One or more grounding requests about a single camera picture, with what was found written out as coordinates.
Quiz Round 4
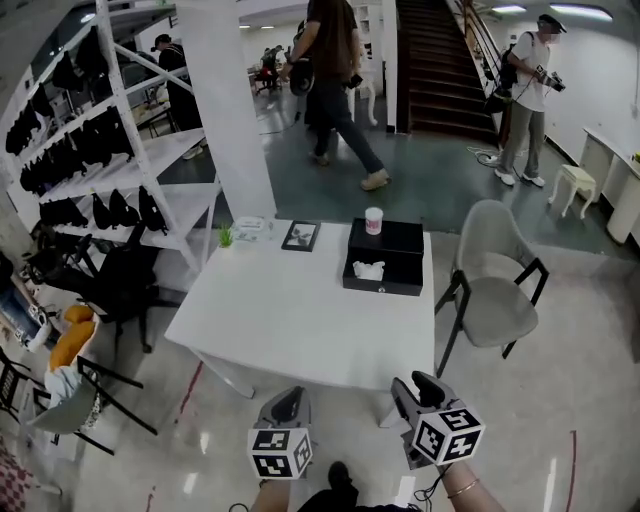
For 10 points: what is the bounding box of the black picture frame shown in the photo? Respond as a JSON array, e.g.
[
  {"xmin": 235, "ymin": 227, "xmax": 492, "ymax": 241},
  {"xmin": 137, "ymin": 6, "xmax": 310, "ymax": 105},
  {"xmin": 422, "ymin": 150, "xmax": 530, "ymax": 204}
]
[{"xmin": 280, "ymin": 219, "xmax": 322, "ymax": 253}]

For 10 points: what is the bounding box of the person's right forearm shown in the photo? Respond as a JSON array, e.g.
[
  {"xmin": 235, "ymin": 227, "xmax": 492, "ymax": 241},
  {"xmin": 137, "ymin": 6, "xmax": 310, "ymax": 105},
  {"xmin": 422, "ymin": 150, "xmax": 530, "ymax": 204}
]
[{"xmin": 438, "ymin": 460, "xmax": 507, "ymax": 512}]

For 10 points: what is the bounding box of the brown wooden staircase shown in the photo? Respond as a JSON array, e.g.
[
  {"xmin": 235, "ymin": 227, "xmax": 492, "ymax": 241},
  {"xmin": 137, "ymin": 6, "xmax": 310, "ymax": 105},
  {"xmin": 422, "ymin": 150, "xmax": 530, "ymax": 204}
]
[{"xmin": 394, "ymin": 0, "xmax": 503, "ymax": 147}]

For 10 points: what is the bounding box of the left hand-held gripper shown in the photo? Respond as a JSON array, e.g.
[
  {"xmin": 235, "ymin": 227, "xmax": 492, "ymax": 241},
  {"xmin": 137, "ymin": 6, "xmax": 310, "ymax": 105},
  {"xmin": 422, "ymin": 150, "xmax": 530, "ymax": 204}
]
[{"xmin": 247, "ymin": 384, "xmax": 315, "ymax": 482}]

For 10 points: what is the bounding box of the white stool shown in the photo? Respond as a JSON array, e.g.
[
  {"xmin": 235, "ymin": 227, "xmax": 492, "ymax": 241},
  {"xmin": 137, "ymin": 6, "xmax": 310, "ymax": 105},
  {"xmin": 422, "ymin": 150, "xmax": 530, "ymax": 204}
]
[{"xmin": 547, "ymin": 164, "xmax": 599, "ymax": 220}]

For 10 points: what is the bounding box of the orange cushion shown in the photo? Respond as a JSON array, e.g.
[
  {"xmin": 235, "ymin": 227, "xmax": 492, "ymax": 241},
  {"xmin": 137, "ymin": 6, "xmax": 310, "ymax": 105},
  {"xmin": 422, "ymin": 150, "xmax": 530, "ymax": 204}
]
[{"xmin": 48, "ymin": 305, "xmax": 97, "ymax": 372}]

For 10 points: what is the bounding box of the white dressing table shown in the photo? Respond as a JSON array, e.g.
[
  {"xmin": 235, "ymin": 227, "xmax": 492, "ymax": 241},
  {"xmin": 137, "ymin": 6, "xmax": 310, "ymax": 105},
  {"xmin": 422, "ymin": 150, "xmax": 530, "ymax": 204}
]
[{"xmin": 348, "ymin": 68, "xmax": 382, "ymax": 126}]

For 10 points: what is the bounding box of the thin gold bracelet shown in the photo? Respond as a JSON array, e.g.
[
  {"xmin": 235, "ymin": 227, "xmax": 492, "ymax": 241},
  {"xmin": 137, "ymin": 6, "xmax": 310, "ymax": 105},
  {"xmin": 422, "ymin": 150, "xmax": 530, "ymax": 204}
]
[{"xmin": 446, "ymin": 477, "xmax": 482, "ymax": 500}]

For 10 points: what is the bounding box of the person's left forearm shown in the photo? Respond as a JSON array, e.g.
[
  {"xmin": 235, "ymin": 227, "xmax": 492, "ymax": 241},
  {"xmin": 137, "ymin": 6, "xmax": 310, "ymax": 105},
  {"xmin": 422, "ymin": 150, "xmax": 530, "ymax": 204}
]
[{"xmin": 248, "ymin": 478, "xmax": 297, "ymax": 512}]

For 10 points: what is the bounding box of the black office chair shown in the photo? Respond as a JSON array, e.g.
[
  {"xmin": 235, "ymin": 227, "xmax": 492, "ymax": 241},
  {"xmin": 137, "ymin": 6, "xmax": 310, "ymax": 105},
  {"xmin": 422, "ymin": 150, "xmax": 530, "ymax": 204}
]
[{"xmin": 29, "ymin": 223, "xmax": 164, "ymax": 355}]

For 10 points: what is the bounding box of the black drawer box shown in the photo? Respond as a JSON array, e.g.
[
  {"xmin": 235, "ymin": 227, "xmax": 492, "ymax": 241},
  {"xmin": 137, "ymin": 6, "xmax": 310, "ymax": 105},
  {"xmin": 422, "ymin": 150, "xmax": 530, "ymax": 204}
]
[{"xmin": 341, "ymin": 216, "xmax": 426, "ymax": 298}]

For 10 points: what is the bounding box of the grey chair with black legs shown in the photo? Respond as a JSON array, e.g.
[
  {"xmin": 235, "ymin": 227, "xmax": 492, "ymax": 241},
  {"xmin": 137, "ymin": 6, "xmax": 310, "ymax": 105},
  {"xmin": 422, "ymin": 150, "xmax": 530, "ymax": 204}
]
[
  {"xmin": 25, "ymin": 353, "xmax": 159, "ymax": 457},
  {"xmin": 433, "ymin": 199, "xmax": 551, "ymax": 379}
]

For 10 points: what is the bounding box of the white metal shelf rack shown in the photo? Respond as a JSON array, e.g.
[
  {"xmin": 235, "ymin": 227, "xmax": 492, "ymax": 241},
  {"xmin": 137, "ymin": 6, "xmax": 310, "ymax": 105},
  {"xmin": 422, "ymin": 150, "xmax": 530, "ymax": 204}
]
[{"xmin": 0, "ymin": 0, "xmax": 224, "ymax": 274}]

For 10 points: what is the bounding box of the row of black bags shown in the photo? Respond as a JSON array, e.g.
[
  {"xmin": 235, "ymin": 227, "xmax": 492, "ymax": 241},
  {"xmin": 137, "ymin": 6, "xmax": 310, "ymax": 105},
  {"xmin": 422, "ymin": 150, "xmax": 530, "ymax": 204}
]
[{"xmin": 4, "ymin": 24, "xmax": 169, "ymax": 236}]

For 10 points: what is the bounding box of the person's black shoe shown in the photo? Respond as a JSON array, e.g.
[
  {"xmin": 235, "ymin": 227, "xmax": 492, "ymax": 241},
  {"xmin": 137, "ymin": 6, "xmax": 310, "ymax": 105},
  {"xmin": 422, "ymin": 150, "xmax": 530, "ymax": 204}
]
[{"xmin": 327, "ymin": 460, "xmax": 362, "ymax": 506}]

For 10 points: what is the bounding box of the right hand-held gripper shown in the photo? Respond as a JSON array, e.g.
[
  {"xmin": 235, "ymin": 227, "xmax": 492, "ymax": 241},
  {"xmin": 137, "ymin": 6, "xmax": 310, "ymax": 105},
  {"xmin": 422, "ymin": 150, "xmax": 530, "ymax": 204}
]
[{"xmin": 391, "ymin": 370, "xmax": 487, "ymax": 472}]

